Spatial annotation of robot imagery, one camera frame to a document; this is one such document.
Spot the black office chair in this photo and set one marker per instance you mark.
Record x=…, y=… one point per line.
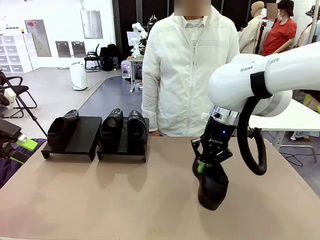
x=92, y=58

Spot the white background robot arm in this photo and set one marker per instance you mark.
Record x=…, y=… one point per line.
x=137, y=27

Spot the purple cloth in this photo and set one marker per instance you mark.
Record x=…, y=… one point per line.
x=15, y=172

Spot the person's right forearm white sleeve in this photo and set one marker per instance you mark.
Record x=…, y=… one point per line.
x=149, y=107

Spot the grey wall panel red sign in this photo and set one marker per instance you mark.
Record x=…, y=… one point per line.
x=38, y=37

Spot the dark grey floor mat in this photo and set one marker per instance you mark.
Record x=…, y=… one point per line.
x=112, y=95

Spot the black backpack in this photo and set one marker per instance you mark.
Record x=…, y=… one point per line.
x=108, y=57

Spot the tall metal wall panel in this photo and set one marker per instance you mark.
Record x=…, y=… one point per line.
x=91, y=25

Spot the person in white jacket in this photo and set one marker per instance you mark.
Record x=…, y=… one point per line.
x=180, y=75

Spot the black slanted pole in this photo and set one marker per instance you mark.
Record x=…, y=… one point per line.
x=27, y=110

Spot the black camera tripod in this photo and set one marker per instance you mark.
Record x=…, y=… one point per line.
x=260, y=37

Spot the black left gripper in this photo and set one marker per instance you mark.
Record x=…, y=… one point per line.
x=8, y=128

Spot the small wooden desk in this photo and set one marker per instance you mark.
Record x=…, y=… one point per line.
x=132, y=58

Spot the black leather loafer shoe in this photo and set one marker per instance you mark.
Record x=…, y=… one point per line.
x=111, y=130
x=60, y=132
x=137, y=130
x=212, y=187

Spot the mannequin in beige coat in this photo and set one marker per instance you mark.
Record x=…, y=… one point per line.
x=250, y=37

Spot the white drawer cabinet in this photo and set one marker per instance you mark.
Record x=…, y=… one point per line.
x=17, y=52

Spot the small metal wall panel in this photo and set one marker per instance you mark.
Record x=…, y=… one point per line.
x=63, y=49
x=78, y=49

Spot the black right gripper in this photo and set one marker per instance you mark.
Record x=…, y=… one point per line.
x=217, y=135

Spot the silver clothes rack pole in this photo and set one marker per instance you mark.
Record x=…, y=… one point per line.
x=312, y=32

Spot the computer case with lights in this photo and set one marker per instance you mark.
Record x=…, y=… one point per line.
x=127, y=70

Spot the black folding chair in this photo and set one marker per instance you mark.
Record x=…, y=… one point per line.
x=20, y=90

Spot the white desk table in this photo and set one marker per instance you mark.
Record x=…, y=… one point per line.
x=300, y=120

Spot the mannequin in red shirt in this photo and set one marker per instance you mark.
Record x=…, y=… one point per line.
x=278, y=35

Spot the black hat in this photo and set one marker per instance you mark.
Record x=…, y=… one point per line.
x=313, y=11

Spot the black shoe stand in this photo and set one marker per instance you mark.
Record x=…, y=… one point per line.
x=80, y=140
x=125, y=153

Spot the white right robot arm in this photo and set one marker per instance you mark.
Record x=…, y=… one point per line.
x=235, y=82

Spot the white air purifier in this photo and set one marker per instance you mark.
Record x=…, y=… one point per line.
x=78, y=76

